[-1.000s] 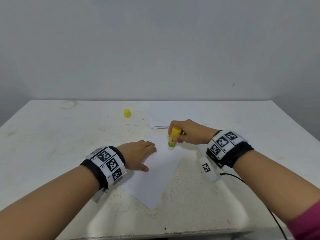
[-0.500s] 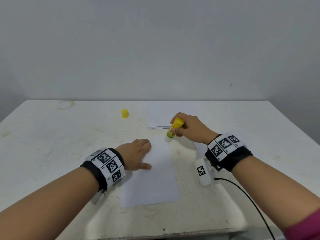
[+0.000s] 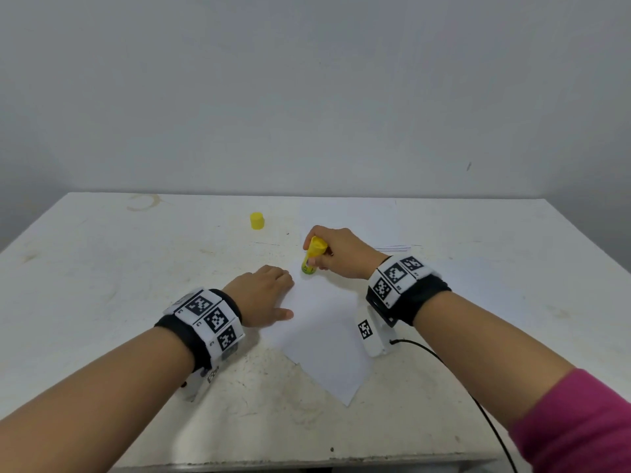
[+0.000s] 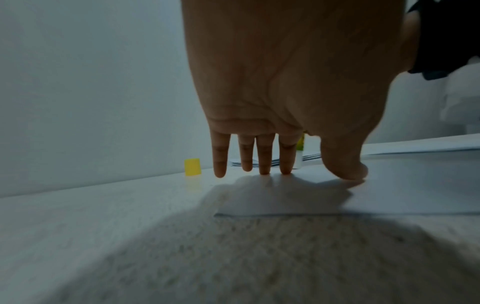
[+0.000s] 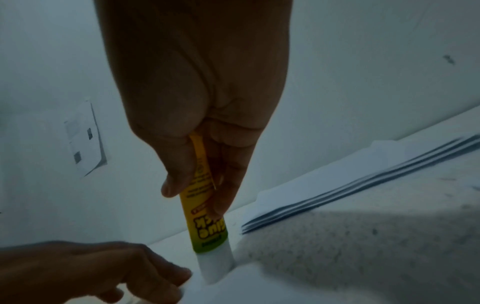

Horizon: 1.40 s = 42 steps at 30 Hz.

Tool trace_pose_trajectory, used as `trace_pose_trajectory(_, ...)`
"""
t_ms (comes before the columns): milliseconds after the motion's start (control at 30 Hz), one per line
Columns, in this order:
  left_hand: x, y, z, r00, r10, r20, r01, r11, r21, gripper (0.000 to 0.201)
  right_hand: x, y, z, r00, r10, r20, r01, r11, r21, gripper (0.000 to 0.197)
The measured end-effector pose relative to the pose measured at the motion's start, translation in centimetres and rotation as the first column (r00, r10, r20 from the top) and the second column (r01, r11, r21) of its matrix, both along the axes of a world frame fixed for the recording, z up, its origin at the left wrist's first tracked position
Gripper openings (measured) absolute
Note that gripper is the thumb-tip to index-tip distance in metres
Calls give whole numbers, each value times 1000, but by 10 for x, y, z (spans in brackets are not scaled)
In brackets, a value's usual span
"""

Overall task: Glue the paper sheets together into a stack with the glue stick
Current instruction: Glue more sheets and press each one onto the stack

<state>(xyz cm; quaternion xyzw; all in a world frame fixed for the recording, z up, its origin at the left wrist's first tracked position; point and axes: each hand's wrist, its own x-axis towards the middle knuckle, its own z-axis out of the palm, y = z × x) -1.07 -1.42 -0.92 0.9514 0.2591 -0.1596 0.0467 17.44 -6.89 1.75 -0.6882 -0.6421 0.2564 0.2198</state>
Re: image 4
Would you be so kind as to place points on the yellow glue cap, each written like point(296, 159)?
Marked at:
point(193, 167)

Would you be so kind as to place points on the person's left hand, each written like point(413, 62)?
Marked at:
point(292, 65)

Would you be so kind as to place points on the yellow glue stick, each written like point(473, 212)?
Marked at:
point(300, 145)

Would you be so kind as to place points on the person's right hand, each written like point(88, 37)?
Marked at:
point(411, 41)

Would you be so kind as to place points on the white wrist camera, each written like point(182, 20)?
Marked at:
point(463, 98)

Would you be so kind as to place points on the glued white paper sheet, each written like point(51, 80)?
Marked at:
point(420, 145)
point(420, 190)

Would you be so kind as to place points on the black marker wristband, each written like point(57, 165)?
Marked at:
point(450, 35)

